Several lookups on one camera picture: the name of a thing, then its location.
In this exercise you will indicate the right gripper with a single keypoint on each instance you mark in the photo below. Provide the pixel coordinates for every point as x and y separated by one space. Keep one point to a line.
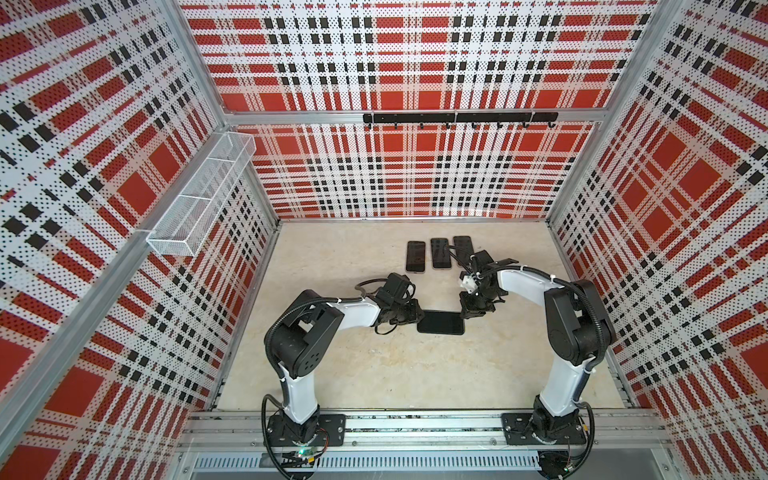
469 311

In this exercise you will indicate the black hook rail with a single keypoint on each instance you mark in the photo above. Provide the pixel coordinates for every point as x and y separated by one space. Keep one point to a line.
523 118

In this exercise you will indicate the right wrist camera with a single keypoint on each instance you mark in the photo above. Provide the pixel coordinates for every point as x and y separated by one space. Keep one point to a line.
468 283

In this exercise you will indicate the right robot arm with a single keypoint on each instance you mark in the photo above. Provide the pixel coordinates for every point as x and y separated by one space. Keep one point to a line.
578 328

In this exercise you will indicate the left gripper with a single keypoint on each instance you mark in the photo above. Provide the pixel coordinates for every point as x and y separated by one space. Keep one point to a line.
414 313

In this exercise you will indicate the black textured phone case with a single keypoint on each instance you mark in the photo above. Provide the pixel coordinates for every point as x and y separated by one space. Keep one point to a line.
441 323

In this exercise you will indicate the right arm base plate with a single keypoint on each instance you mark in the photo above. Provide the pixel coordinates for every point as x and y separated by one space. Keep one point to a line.
539 428

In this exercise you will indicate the white wire mesh basket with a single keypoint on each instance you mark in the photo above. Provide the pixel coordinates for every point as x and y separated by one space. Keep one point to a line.
216 171

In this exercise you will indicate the black phone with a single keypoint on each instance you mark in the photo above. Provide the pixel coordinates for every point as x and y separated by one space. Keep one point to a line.
440 253
464 248
416 256

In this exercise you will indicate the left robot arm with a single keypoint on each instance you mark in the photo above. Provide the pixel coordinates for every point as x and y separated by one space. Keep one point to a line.
301 336

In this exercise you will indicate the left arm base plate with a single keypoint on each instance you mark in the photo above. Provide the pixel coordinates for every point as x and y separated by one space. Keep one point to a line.
319 431

